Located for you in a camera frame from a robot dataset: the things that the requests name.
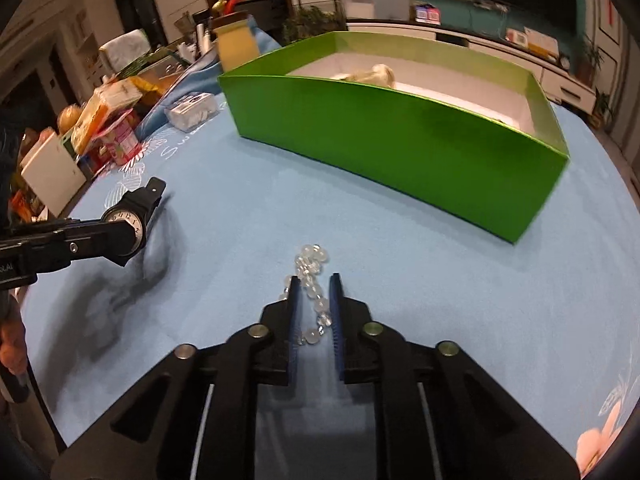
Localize potted plant in brown pot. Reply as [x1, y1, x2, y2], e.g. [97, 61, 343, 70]
[575, 40, 603, 86]

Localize white and yellow flat boxes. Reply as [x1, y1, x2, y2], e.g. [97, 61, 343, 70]
[522, 26, 561, 58]

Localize black wristwatch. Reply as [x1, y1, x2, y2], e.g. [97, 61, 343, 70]
[100, 176, 167, 267]

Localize clear plastic storage box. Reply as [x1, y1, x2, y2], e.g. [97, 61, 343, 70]
[339, 0, 415, 22]

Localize pink drink carton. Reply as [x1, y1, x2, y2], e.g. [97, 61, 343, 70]
[90, 110, 143, 166]

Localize clear crystal bead bracelet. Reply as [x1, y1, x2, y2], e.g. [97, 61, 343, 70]
[280, 243, 332, 347]

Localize leafy green potted plant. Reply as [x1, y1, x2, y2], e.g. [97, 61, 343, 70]
[282, 5, 346, 46]

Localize green cardboard box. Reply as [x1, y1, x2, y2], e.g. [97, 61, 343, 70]
[218, 31, 571, 245]

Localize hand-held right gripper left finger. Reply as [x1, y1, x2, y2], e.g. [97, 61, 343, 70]
[50, 275, 303, 480]

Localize yellow bottle with red strap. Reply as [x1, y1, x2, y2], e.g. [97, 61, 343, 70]
[211, 0, 261, 73]

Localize red knot wall ornament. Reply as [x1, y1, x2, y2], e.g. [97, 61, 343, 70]
[597, 0, 621, 28]

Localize green basket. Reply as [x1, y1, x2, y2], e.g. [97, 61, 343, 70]
[117, 47, 176, 78]

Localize white and green towel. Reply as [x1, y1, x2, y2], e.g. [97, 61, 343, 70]
[99, 29, 151, 68]

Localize person's left hand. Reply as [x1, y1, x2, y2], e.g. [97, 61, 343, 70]
[0, 307, 28, 376]

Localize yellow round fruit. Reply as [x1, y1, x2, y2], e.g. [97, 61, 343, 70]
[57, 105, 83, 133]

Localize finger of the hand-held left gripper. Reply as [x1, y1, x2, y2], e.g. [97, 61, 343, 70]
[10, 217, 146, 273]

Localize white television cabinet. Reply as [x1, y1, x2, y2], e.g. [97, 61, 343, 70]
[345, 17, 598, 111]

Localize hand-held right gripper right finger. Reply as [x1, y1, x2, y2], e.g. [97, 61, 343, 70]
[327, 272, 581, 480]

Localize small white patterned box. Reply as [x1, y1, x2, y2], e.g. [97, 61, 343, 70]
[165, 92, 218, 128]

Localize small potted floor plant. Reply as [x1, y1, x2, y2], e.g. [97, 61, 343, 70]
[590, 91, 613, 128]

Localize white flat box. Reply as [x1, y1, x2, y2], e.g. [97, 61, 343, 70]
[21, 135, 87, 216]

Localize white wristwatch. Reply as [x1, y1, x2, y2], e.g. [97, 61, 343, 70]
[332, 63, 396, 88]

